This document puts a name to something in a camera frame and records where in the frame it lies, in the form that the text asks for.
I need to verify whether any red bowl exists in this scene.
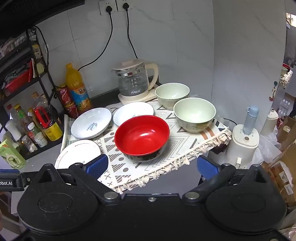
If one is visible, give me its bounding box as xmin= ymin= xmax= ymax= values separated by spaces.
xmin=114 ymin=115 xmax=170 ymax=163

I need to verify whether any patterned fringed table cloth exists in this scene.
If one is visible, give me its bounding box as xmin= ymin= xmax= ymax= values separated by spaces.
xmin=60 ymin=100 xmax=233 ymax=194

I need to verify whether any black metal shelf rack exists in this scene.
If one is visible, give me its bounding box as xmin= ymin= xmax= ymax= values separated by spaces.
xmin=0 ymin=27 xmax=64 ymax=160

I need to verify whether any white plastic bag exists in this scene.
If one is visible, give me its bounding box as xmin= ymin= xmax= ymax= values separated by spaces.
xmin=255 ymin=134 xmax=283 ymax=164

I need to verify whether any cardboard box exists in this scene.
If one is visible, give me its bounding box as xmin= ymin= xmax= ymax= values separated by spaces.
xmin=261 ymin=139 xmax=296 ymax=207

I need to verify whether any white wall socket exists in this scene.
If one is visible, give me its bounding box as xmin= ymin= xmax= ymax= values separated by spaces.
xmin=116 ymin=0 xmax=133 ymax=12
xmin=99 ymin=0 xmax=117 ymax=16

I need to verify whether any blue thermos bottle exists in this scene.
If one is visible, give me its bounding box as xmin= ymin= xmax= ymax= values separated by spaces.
xmin=242 ymin=105 xmax=259 ymax=135

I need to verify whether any green label jar white lid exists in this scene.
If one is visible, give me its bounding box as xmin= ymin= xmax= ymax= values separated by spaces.
xmin=27 ymin=122 xmax=41 ymax=139

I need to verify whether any white countertop appliance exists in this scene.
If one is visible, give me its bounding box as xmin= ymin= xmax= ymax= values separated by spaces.
xmin=225 ymin=124 xmax=260 ymax=168

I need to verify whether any orange juice bottle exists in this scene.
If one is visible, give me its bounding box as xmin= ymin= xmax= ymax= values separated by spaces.
xmin=65 ymin=63 xmax=90 ymax=114

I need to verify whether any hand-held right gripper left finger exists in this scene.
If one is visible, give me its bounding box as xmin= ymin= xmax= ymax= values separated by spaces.
xmin=37 ymin=154 xmax=122 ymax=204

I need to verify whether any red plastic basket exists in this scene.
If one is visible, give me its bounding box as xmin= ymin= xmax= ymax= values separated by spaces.
xmin=3 ymin=68 xmax=33 ymax=93

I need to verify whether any oil bottle with red handle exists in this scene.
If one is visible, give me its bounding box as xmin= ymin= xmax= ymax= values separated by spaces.
xmin=32 ymin=102 xmax=64 ymax=142

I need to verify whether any small white plate blue print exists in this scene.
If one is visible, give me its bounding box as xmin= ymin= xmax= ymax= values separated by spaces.
xmin=112 ymin=101 xmax=154 ymax=127

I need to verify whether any black power cable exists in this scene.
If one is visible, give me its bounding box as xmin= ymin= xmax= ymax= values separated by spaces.
xmin=125 ymin=9 xmax=139 ymax=60
xmin=77 ymin=11 xmax=114 ymax=71

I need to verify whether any green label sauce bottle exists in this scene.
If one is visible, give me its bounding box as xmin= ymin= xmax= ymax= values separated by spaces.
xmin=14 ymin=104 xmax=28 ymax=131

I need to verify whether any glass electric kettle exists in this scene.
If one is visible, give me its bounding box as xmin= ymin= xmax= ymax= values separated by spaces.
xmin=112 ymin=59 xmax=159 ymax=96

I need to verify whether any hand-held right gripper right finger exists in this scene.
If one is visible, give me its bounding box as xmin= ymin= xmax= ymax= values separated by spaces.
xmin=183 ymin=155 xmax=270 ymax=205

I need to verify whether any white thermos bottle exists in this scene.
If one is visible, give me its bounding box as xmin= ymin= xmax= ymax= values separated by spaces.
xmin=260 ymin=108 xmax=279 ymax=137

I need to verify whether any large white plate blue print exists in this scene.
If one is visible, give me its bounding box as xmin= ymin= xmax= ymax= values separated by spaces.
xmin=70 ymin=107 xmax=112 ymax=140

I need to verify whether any green carton box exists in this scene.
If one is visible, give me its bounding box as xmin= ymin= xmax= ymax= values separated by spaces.
xmin=0 ymin=138 xmax=26 ymax=171

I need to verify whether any white plastic bottle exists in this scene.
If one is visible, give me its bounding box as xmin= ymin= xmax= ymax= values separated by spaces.
xmin=5 ymin=119 xmax=22 ymax=142

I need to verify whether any red drink can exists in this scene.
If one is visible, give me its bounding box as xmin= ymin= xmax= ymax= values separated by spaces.
xmin=63 ymin=102 xmax=80 ymax=119
xmin=56 ymin=84 xmax=74 ymax=106

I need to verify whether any white plate with grey rings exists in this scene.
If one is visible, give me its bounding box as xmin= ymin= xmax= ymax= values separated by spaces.
xmin=55 ymin=140 xmax=102 ymax=171

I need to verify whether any pale green bowl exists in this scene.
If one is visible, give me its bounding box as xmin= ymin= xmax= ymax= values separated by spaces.
xmin=173 ymin=97 xmax=216 ymax=133
xmin=155 ymin=83 xmax=190 ymax=110

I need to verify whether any small clear spice jar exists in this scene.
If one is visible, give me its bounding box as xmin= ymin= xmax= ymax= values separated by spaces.
xmin=21 ymin=136 xmax=37 ymax=153

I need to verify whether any cream kettle base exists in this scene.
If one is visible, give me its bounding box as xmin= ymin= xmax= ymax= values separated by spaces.
xmin=118 ymin=89 xmax=158 ymax=105

